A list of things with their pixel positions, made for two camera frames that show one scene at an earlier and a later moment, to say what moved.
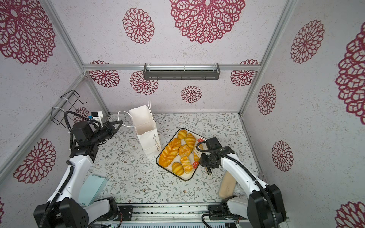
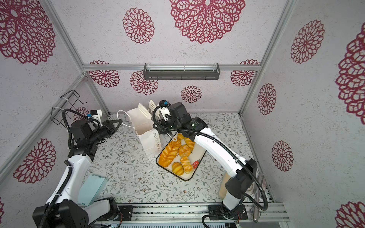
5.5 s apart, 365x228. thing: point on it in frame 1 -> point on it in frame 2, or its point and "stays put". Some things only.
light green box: (91, 189) stays put
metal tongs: (209, 170) -> (148, 113)
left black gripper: (108, 126) stays put
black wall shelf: (181, 71) stays put
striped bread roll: (190, 140) stays put
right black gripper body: (206, 160) -> (170, 126)
